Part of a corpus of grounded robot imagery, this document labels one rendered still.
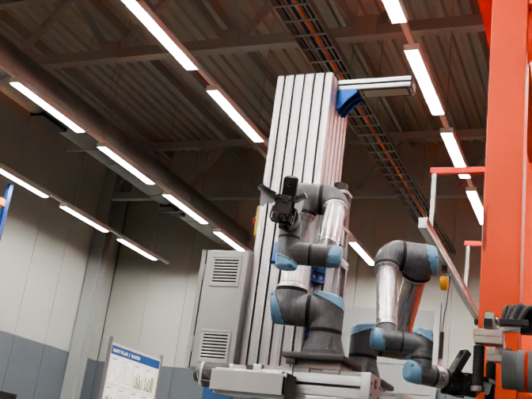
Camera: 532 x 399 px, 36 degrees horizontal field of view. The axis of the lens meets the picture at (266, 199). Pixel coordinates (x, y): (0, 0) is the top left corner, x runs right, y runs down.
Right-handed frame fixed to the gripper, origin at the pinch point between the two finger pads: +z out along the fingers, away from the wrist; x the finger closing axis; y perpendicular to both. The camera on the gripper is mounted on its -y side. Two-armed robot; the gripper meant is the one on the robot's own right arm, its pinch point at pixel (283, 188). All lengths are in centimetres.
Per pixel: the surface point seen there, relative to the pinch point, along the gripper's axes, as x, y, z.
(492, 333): -72, 21, -39
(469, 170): -68, -229, -515
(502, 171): -70, -63, -105
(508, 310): -75, 12, -39
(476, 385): -70, 38, -41
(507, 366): -79, 28, -51
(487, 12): -51, -226, -237
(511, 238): -78, -33, -103
